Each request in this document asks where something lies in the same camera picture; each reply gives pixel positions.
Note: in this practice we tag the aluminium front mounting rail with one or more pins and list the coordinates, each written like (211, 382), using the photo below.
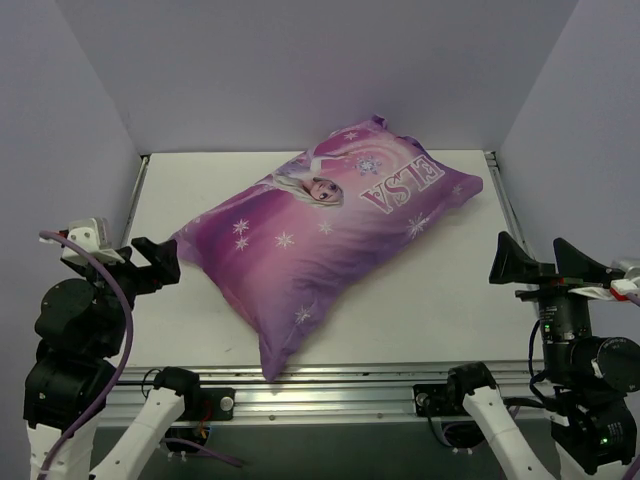
(316, 395)

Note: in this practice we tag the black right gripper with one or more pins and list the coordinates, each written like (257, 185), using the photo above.
(558, 289)

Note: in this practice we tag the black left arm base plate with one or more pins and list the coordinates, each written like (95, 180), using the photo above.
(216, 404)

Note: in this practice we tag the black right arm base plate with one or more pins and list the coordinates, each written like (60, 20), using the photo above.
(432, 399)

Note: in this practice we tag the aluminium right side rail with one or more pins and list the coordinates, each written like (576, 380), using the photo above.
(512, 221)

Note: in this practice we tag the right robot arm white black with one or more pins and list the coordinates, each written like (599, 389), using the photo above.
(585, 379)

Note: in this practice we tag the purple Elsa print pillowcase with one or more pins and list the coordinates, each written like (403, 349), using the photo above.
(283, 250)

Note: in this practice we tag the aluminium left side rail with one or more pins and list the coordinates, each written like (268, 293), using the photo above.
(134, 199)

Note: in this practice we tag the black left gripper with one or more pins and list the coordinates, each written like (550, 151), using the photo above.
(138, 273)

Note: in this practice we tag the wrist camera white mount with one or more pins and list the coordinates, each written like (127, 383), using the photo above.
(619, 290)
(93, 236)

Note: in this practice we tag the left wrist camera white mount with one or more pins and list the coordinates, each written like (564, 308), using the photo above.
(93, 236)

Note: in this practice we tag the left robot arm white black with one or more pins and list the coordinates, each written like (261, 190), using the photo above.
(86, 330)

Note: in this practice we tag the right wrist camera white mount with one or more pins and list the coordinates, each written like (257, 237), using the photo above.
(619, 290)

